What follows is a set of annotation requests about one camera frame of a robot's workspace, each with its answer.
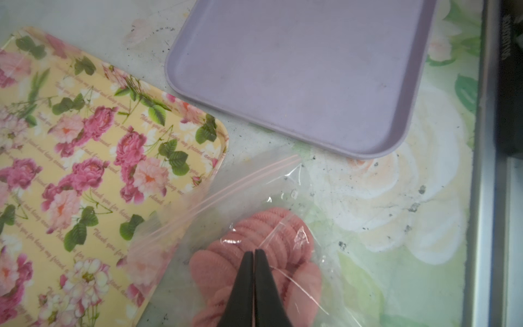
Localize yellow floral tray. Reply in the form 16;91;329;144
1;27;229;326

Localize aluminium front rail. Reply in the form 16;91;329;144
463;1;522;326

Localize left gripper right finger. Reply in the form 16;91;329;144
254;249;292;327

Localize lavender plastic tray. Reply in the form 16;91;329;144
164;1;437;159

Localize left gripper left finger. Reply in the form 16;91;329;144
217;252;255;327

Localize ziploc bag pink cookies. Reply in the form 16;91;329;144
125;149;365;326

